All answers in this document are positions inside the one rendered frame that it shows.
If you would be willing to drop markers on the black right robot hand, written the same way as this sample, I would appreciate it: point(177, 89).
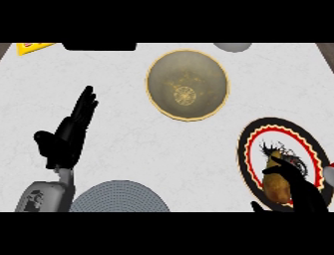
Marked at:
point(303, 196)

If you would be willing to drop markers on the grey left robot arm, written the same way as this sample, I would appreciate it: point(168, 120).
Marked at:
point(44, 196)

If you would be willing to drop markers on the brown pear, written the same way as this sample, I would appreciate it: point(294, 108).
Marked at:
point(275, 189)

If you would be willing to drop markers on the black red patterned plate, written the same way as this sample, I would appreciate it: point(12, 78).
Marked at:
point(310, 149)

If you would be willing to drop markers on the olive bowl with gold rim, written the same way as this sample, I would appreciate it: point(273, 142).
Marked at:
point(187, 85)

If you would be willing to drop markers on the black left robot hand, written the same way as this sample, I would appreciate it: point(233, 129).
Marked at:
point(65, 139)

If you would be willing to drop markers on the grey round object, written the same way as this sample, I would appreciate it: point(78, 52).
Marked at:
point(232, 47)

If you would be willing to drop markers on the grey round woven placemat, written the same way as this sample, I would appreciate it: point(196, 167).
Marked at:
point(118, 198)

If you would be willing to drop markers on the black appliance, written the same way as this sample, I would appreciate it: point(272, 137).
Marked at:
point(99, 46)

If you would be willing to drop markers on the yellow box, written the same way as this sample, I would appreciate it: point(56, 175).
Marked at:
point(31, 48)

